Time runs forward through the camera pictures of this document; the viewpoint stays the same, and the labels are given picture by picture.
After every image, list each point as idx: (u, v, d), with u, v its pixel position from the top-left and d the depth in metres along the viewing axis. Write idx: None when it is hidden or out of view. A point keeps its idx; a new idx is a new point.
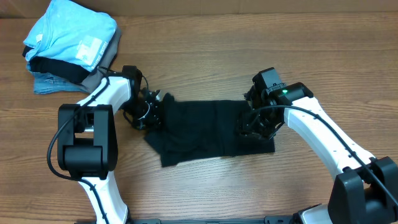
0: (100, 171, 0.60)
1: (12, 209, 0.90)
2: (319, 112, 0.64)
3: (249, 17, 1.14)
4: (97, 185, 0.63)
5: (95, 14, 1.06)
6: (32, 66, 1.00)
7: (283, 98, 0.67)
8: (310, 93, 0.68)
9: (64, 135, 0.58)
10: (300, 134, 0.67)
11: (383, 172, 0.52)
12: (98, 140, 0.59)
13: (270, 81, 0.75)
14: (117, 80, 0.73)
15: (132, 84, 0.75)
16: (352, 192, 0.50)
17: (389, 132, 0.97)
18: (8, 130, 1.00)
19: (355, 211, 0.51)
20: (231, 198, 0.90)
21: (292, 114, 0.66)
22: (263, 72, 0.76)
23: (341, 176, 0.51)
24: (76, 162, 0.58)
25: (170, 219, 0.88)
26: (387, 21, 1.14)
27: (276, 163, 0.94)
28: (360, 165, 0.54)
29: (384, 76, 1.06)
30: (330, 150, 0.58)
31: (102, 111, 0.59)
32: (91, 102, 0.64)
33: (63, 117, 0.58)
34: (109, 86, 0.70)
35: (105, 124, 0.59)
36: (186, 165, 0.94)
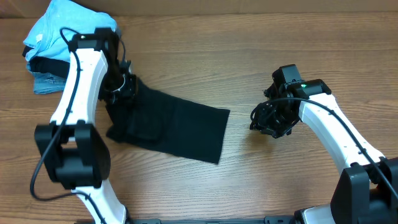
0: (94, 182, 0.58)
1: (12, 209, 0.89)
2: (335, 109, 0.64)
3: (249, 17, 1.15)
4: (92, 194, 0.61)
5: (95, 14, 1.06)
6: (32, 66, 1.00)
7: (301, 92, 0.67)
8: (328, 91, 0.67)
9: (48, 159, 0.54)
10: (313, 127, 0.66)
11: (392, 172, 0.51)
12: (86, 158, 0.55)
13: (290, 77, 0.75)
14: (90, 60, 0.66)
15: (106, 46, 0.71)
16: (357, 187, 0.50)
17: (390, 132, 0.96)
18: (8, 130, 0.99)
19: (358, 207, 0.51)
20: (231, 198, 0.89)
21: (308, 108, 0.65)
22: (283, 67, 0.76)
23: (347, 169, 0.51)
24: (68, 178, 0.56)
25: (170, 219, 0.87)
26: (386, 22, 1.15)
27: (277, 163, 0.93)
28: (369, 163, 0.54)
29: (384, 76, 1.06)
30: (341, 146, 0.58)
31: (84, 131, 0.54)
32: (70, 114, 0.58)
33: (41, 142, 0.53)
34: (85, 77, 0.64)
35: (89, 145, 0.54)
36: (186, 165, 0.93)
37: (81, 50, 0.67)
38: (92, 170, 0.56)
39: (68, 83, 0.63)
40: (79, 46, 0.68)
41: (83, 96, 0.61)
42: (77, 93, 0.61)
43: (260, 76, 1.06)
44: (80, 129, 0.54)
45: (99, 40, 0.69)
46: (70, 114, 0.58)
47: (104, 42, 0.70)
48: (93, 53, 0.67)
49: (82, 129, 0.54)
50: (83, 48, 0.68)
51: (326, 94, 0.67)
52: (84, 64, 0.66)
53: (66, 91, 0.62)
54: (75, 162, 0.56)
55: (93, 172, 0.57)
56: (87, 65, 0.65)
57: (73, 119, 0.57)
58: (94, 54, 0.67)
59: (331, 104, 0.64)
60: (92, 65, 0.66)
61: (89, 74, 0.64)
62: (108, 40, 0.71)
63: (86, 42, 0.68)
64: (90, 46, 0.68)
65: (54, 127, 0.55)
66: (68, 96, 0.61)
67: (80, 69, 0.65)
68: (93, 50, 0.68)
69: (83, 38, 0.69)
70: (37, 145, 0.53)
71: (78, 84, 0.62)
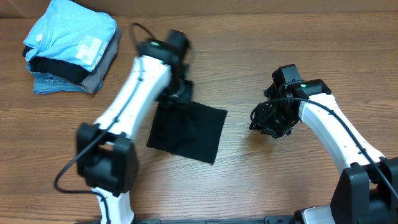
0: (114, 189, 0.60)
1: (12, 209, 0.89)
2: (335, 109, 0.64)
3: (249, 17, 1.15)
4: (108, 198, 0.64)
5: (95, 14, 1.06)
6: (32, 66, 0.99)
7: (301, 92, 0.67)
8: (328, 91, 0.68)
9: (83, 157, 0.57)
10: (313, 127, 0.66)
11: (392, 172, 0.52)
12: (117, 168, 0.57)
13: (290, 77, 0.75)
14: (153, 72, 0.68)
15: (174, 60, 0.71)
16: (357, 187, 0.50)
17: (389, 132, 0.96)
18: (8, 130, 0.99)
19: (358, 207, 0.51)
20: (231, 198, 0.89)
21: (308, 108, 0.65)
22: (283, 67, 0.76)
23: (347, 170, 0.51)
24: (94, 177, 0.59)
25: (170, 219, 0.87)
26: (386, 21, 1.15)
27: (277, 163, 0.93)
28: (368, 163, 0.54)
29: (384, 76, 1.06)
30: (340, 146, 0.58)
31: (123, 145, 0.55)
32: (115, 123, 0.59)
33: (83, 140, 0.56)
34: (145, 91, 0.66)
35: (124, 158, 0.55)
36: (186, 165, 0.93)
37: (148, 58, 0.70)
38: (117, 180, 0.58)
39: (125, 89, 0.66)
40: (148, 53, 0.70)
41: (134, 109, 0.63)
42: (130, 103, 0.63)
43: (260, 76, 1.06)
44: (120, 141, 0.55)
45: (170, 53, 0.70)
46: (116, 122, 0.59)
47: (173, 55, 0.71)
48: (159, 65, 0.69)
49: (122, 142, 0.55)
50: (152, 56, 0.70)
51: (326, 94, 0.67)
52: (147, 74, 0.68)
53: (120, 98, 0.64)
54: (104, 165, 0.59)
55: (117, 182, 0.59)
56: (149, 76, 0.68)
57: (117, 129, 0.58)
58: (160, 67, 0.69)
59: (331, 104, 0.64)
60: (154, 78, 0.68)
61: (148, 86, 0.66)
62: (178, 54, 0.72)
63: (157, 51, 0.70)
64: (158, 57, 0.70)
65: (97, 130, 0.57)
66: (122, 103, 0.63)
67: (141, 79, 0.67)
68: (159, 63, 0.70)
69: (155, 46, 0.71)
70: (78, 141, 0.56)
71: (135, 94, 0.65)
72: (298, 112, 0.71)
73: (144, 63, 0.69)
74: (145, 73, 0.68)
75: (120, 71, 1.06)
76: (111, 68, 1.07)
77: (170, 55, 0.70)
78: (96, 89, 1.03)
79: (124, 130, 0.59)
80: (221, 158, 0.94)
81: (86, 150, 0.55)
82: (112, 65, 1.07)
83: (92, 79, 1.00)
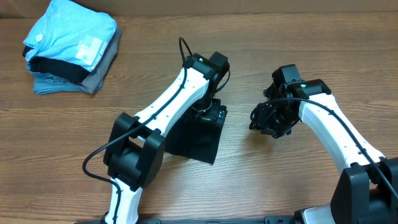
0: (134, 183, 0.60)
1: (12, 209, 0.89)
2: (335, 109, 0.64)
3: (250, 17, 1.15)
4: (124, 191, 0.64)
5: (95, 14, 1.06)
6: (32, 66, 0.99)
7: (301, 92, 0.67)
8: (328, 90, 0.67)
9: (114, 144, 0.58)
10: (313, 127, 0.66)
11: (392, 172, 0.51)
12: (143, 162, 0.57)
13: (290, 77, 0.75)
14: (195, 83, 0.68)
15: (214, 78, 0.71)
16: (357, 188, 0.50)
17: (390, 132, 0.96)
18: (8, 130, 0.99)
19: (358, 207, 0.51)
20: (231, 198, 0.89)
21: (308, 108, 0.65)
22: (283, 67, 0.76)
23: (347, 170, 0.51)
24: (119, 166, 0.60)
25: (169, 219, 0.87)
26: (386, 21, 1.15)
27: (276, 163, 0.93)
28: (369, 163, 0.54)
29: (384, 76, 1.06)
30: (340, 146, 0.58)
31: (156, 140, 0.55)
32: (151, 121, 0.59)
33: (119, 127, 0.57)
34: (182, 98, 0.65)
35: (152, 155, 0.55)
36: (186, 165, 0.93)
37: (193, 70, 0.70)
38: (140, 173, 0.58)
39: (166, 92, 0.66)
40: (193, 67, 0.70)
41: (171, 110, 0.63)
42: (168, 106, 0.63)
43: (260, 76, 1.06)
44: (153, 136, 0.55)
45: (212, 70, 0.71)
46: (153, 119, 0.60)
47: (214, 73, 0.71)
48: (201, 78, 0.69)
49: (155, 137, 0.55)
50: (196, 70, 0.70)
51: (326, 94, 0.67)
52: (188, 84, 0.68)
53: (160, 100, 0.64)
54: (132, 157, 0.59)
55: (138, 176, 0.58)
56: (191, 86, 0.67)
57: (153, 126, 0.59)
58: (201, 80, 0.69)
59: (331, 104, 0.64)
60: (194, 88, 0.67)
61: (186, 95, 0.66)
62: (219, 72, 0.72)
63: (201, 65, 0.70)
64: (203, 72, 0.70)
65: (135, 122, 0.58)
66: (161, 103, 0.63)
67: (182, 86, 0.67)
68: (201, 76, 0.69)
69: (201, 61, 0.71)
70: (114, 127, 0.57)
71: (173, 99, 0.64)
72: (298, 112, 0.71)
73: (188, 74, 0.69)
74: (188, 83, 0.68)
75: (120, 71, 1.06)
76: (111, 68, 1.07)
77: (212, 71, 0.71)
78: (96, 89, 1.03)
79: (159, 127, 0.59)
80: (221, 158, 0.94)
81: (120, 138, 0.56)
82: (112, 65, 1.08)
83: (92, 79, 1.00)
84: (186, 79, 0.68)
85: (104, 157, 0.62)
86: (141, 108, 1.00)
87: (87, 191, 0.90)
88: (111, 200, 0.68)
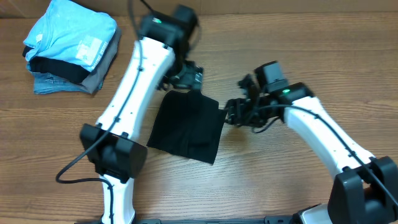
0: (124, 175, 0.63)
1: (12, 209, 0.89)
2: (320, 112, 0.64)
3: (250, 17, 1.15)
4: (115, 186, 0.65)
5: (95, 14, 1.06)
6: (32, 66, 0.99)
7: (284, 98, 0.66)
8: (311, 93, 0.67)
9: (89, 151, 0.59)
10: (301, 132, 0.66)
11: (382, 172, 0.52)
12: (122, 162, 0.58)
13: (273, 76, 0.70)
14: (154, 60, 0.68)
15: (179, 36, 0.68)
16: (351, 191, 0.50)
17: (390, 132, 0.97)
18: (9, 130, 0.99)
19: (354, 210, 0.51)
20: (231, 198, 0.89)
21: (293, 114, 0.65)
22: (265, 65, 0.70)
23: (339, 175, 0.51)
24: (104, 165, 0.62)
25: (170, 219, 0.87)
26: (387, 22, 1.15)
27: (276, 163, 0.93)
28: (360, 165, 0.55)
29: (384, 76, 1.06)
30: (329, 150, 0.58)
31: (125, 145, 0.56)
32: (115, 124, 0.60)
33: (88, 137, 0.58)
34: (144, 83, 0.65)
35: (127, 158, 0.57)
36: (186, 165, 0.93)
37: (150, 42, 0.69)
38: (125, 170, 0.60)
39: (125, 81, 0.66)
40: (152, 32, 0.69)
41: (134, 106, 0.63)
42: (130, 99, 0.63)
43: None
44: (122, 142, 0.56)
45: (174, 30, 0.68)
46: (117, 122, 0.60)
47: (178, 32, 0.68)
48: (161, 50, 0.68)
49: (124, 142, 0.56)
50: (154, 37, 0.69)
51: (310, 97, 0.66)
52: (147, 63, 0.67)
53: (120, 93, 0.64)
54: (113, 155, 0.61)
55: (125, 172, 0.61)
56: (149, 65, 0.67)
57: (118, 129, 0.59)
58: (161, 51, 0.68)
59: (316, 108, 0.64)
60: (155, 66, 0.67)
61: (147, 78, 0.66)
62: (184, 28, 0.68)
63: (160, 28, 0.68)
64: (162, 37, 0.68)
65: (100, 132, 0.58)
66: (122, 99, 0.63)
67: (140, 68, 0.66)
68: (162, 46, 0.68)
69: (157, 22, 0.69)
70: (82, 138, 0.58)
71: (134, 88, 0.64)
72: (282, 117, 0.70)
73: (144, 50, 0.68)
74: (145, 60, 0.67)
75: (120, 71, 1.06)
76: (111, 68, 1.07)
77: (175, 31, 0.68)
78: (96, 89, 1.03)
79: (125, 129, 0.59)
80: (221, 158, 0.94)
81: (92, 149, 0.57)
82: (112, 65, 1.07)
83: (92, 79, 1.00)
84: (143, 57, 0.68)
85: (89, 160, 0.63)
86: None
87: (87, 191, 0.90)
88: (104, 198, 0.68)
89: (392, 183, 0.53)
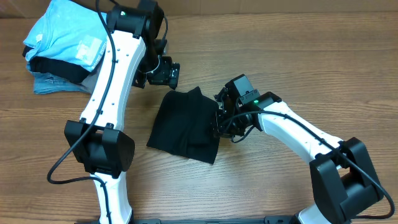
0: (114, 170, 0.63)
1: (12, 209, 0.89)
2: (287, 112, 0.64)
3: (249, 17, 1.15)
4: (107, 183, 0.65)
5: (94, 14, 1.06)
6: (32, 66, 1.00)
7: (256, 108, 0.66)
8: (278, 98, 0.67)
9: (77, 147, 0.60)
10: (277, 135, 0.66)
11: (352, 152, 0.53)
12: (111, 155, 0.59)
13: (243, 88, 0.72)
14: (127, 50, 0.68)
15: (147, 26, 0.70)
16: (326, 175, 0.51)
17: (389, 132, 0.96)
18: (9, 130, 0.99)
19: (334, 193, 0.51)
20: (231, 198, 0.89)
21: (265, 119, 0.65)
22: (234, 79, 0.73)
23: (313, 162, 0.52)
24: (93, 162, 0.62)
25: (170, 219, 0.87)
26: (386, 21, 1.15)
27: (276, 163, 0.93)
28: (330, 150, 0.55)
29: (384, 76, 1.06)
30: (304, 144, 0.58)
31: (112, 134, 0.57)
32: (99, 117, 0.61)
33: (74, 135, 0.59)
34: (123, 74, 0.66)
35: (115, 147, 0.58)
36: (186, 165, 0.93)
37: (120, 34, 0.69)
38: (115, 163, 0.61)
39: (103, 76, 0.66)
40: (120, 26, 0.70)
41: (115, 95, 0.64)
42: (110, 91, 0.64)
43: (260, 76, 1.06)
44: (109, 132, 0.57)
45: (141, 20, 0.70)
46: (100, 114, 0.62)
47: (145, 21, 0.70)
48: (132, 40, 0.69)
49: (111, 133, 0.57)
50: (122, 29, 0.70)
51: (277, 101, 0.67)
52: (120, 54, 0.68)
53: (99, 87, 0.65)
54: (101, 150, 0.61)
55: (115, 165, 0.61)
56: (123, 55, 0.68)
57: (102, 121, 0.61)
58: (133, 41, 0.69)
59: (283, 109, 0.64)
60: (129, 55, 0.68)
61: (124, 66, 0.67)
62: (150, 18, 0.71)
63: (127, 20, 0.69)
64: (130, 28, 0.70)
65: (84, 126, 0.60)
66: (102, 93, 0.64)
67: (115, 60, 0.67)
68: (132, 36, 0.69)
69: (124, 15, 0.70)
70: (68, 136, 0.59)
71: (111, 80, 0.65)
72: (258, 125, 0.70)
73: (115, 42, 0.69)
74: (118, 52, 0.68)
75: None
76: None
77: (143, 21, 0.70)
78: None
79: (110, 120, 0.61)
80: (221, 158, 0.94)
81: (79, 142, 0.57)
82: None
83: (92, 79, 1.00)
84: (116, 49, 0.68)
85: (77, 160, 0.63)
86: (140, 108, 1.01)
87: (87, 191, 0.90)
88: (99, 198, 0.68)
89: (365, 163, 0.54)
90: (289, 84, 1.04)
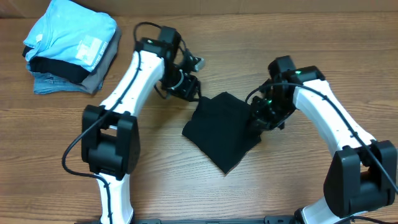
0: (119, 172, 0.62)
1: (12, 209, 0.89)
2: (328, 94, 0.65)
3: (249, 17, 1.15)
4: (111, 184, 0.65)
5: (95, 14, 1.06)
6: (32, 66, 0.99)
7: (296, 78, 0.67)
8: (323, 77, 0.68)
9: (87, 135, 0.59)
10: (306, 113, 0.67)
11: (382, 154, 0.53)
12: (121, 147, 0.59)
13: (285, 68, 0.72)
14: (150, 62, 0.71)
15: (168, 56, 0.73)
16: (348, 167, 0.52)
17: (389, 132, 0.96)
18: (8, 130, 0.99)
19: (349, 186, 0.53)
20: (231, 199, 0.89)
21: (301, 94, 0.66)
22: (278, 58, 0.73)
23: (339, 152, 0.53)
24: (97, 160, 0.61)
25: (170, 219, 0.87)
26: (387, 21, 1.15)
27: (276, 163, 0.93)
28: (360, 145, 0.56)
29: (384, 76, 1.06)
30: (334, 132, 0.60)
31: (127, 122, 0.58)
32: (118, 106, 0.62)
33: (88, 120, 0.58)
34: (144, 78, 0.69)
35: (128, 135, 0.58)
36: (186, 165, 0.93)
37: (146, 52, 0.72)
38: (121, 161, 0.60)
39: (125, 78, 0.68)
40: (144, 50, 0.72)
41: (135, 92, 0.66)
42: (130, 90, 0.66)
43: (260, 76, 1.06)
44: (124, 119, 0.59)
45: (163, 48, 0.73)
46: (120, 104, 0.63)
47: (166, 51, 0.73)
48: (155, 58, 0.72)
49: (127, 121, 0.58)
50: (147, 51, 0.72)
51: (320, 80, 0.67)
52: (143, 66, 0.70)
53: (121, 84, 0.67)
54: (108, 146, 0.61)
55: (121, 162, 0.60)
56: (147, 66, 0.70)
57: (121, 109, 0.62)
58: (156, 59, 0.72)
59: (324, 90, 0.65)
60: (151, 68, 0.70)
61: (146, 75, 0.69)
62: (171, 49, 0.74)
63: (152, 47, 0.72)
64: (153, 51, 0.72)
65: (102, 111, 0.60)
66: (124, 88, 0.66)
67: (139, 68, 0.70)
68: (155, 55, 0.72)
69: (150, 43, 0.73)
70: (83, 121, 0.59)
71: (132, 82, 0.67)
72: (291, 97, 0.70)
73: (142, 56, 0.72)
74: (142, 64, 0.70)
75: (120, 71, 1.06)
76: (111, 68, 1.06)
77: (165, 50, 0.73)
78: (96, 89, 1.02)
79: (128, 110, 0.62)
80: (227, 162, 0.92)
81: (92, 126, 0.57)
82: (112, 65, 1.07)
83: (92, 79, 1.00)
84: (141, 61, 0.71)
85: (83, 157, 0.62)
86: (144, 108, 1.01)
87: (87, 191, 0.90)
88: (102, 198, 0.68)
89: (390, 167, 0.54)
90: None
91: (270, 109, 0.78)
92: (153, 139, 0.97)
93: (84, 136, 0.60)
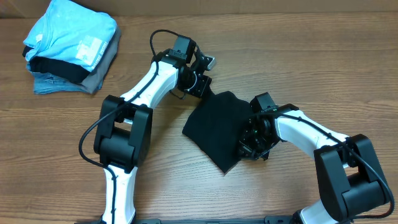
0: (128, 165, 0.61)
1: (12, 209, 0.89)
2: (301, 116, 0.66)
3: (249, 17, 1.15)
4: (119, 177, 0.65)
5: (95, 14, 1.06)
6: (32, 66, 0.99)
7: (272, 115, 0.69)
8: (296, 107, 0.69)
9: (104, 124, 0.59)
10: (291, 140, 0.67)
11: (358, 147, 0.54)
12: (134, 137, 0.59)
13: (265, 104, 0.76)
14: (167, 70, 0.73)
15: (181, 70, 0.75)
16: (329, 163, 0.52)
17: (389, 132, 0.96)
18: (8, 130, 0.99)
19: (337, 185, 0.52)
20: (231, 198, 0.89)
21: (282, 122, 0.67)
22: (259, 96, 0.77)
23: (317, 151, 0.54)
24: (109, 150, 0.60)
25: (170, 219, 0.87)
26: (387, 21, 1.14)
27: (276, 163, 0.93)
28: (336, 143, 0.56)
29: (384, 76, 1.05)
30: (314, 139, 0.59)
31: (143, 113, 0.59)
32: (136, 99, 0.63)
33: (107, 107, 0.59)
34: (160, 81, 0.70)
35: (143, 126, 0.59)
36: (186, 165, 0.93)
37: (163, 63, 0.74)
38: (132, 152, 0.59)
39: (143, 80, 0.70)
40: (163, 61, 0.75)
41: (151, 91, 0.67)
42: (148, 89, 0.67)
43: (260, 76, 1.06)
44: (140, 110, 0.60)
45: (179, 61, 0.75)
46: (138, 98, 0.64)
47: (181, 64, 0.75)
48: (171, 67, 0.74)
49: (143, 111, 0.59)
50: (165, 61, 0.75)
51: (293, 110, 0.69)
52: (161, 73, 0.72)
53: (140, 84, 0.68)
54: (120, 137, 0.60)
55: (132, 154, 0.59)
56: (164, 73, 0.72)
57: (139, 102, 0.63)
58: (171, 69, 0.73)
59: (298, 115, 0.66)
60: (167, 75, 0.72)
61: (162, 79, 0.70)
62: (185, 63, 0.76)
63: (168, 60, 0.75)
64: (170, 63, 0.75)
65: (121, 101, 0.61)
66: (142, 86, 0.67)
67: (157, 74, 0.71)
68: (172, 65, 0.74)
69: (167, 56, 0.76)
70: (102, 108, 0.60)
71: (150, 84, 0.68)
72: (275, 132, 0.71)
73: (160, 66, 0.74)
74: (160, 71, 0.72)
75: (120, 71, 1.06)
76: (111, 68, 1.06)
77: (180, 63, 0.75)
78: (96, 89, 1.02)
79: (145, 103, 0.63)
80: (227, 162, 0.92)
81: (110, 113, 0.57)
82: (112, 65, 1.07)
83: (92, 79, 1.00)
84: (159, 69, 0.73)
85: (94, 149, 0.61)
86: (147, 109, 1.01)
87: (87, 191, 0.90)
88: (107, 193, 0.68)
89: (370, 158, 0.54)
90: (288, 84, 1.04)
91: (255, 139, 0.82)
92: (153, 139, 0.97)
93: (101, 123, 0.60)
